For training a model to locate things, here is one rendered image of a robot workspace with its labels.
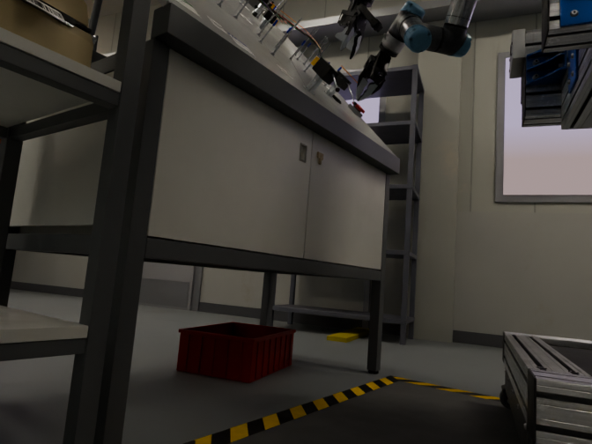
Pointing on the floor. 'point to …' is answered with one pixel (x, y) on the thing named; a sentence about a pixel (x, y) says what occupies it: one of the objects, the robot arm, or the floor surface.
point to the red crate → (234, 351)
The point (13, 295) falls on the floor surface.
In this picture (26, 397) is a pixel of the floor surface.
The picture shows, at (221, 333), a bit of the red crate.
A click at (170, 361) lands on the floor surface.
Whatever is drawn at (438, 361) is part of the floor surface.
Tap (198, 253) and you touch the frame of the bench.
